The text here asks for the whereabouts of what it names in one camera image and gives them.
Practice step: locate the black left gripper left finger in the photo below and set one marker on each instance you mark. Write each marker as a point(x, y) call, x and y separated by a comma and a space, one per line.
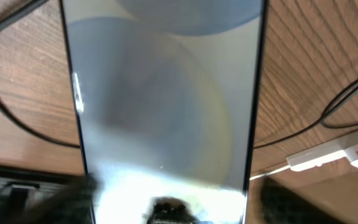
point(70, 205)

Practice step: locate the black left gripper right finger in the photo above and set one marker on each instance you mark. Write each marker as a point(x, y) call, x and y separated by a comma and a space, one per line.
point(280, 205)

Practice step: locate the Samsung Galaxy smartphone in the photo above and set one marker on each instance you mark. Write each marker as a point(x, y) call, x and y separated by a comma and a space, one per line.
point(166, 99)

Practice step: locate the white power strip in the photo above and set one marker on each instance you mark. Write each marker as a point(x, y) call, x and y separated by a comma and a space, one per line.
point(342, 147)

